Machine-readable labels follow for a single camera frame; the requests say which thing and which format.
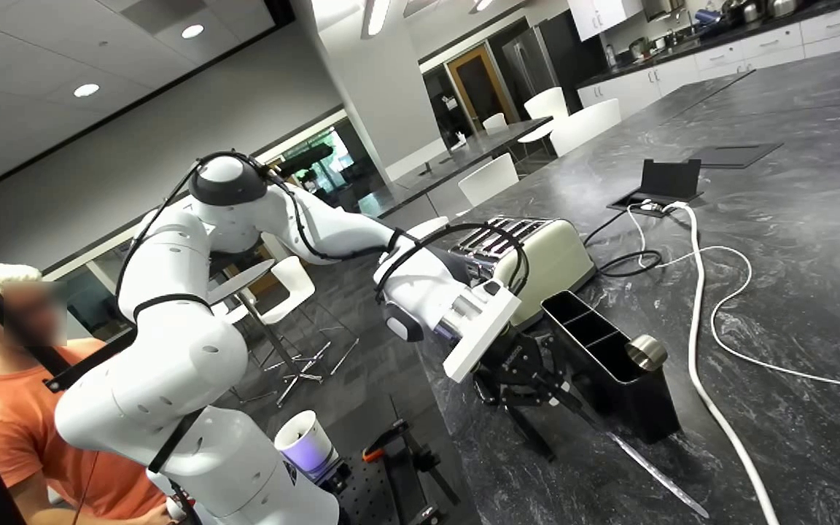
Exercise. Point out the black spoon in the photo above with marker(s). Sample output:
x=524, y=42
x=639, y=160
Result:
x=537, y=437

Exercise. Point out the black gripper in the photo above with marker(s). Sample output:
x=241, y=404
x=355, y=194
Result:
x=524, y=373

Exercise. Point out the round ceiling light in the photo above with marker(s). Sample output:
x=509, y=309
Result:
x=85, y=89

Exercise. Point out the black refrigerator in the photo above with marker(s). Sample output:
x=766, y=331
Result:
x=527, y=58

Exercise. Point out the round grey table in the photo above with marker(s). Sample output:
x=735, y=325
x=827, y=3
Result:
x=245, y=280

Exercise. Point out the silver round metal object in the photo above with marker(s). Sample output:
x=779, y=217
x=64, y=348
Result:
x=648, y=350

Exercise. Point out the silver cake spatula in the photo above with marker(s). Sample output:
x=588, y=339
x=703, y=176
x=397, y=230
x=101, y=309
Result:
x=658, y=472

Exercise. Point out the white purple cup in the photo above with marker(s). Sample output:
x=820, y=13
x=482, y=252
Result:
x=304, y=442

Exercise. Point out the person in orange shirt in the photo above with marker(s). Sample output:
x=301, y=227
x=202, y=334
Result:
x=13, y=418

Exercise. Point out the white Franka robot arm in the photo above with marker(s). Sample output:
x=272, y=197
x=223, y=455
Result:
x=175, y=358

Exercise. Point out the black tripod orange clamp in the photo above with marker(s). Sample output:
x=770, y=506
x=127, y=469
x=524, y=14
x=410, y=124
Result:
x=393, y=437

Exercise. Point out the white kitchen counter cabinets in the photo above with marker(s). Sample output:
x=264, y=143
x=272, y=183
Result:
x=729, y=52

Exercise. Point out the long dark table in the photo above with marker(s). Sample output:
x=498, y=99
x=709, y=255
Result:
x=467, y=148

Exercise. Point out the cream chrome toaster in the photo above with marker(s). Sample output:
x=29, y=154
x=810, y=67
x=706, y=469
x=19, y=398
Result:
x=554, y=256

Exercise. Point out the black utensil holder box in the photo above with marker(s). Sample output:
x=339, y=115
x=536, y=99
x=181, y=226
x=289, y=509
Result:
x=624, y=389

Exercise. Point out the wooden door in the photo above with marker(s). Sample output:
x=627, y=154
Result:
x=482, y=89

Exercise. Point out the black pop-up outlet box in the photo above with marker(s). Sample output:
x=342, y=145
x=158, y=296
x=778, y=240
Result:
x=673, y=176

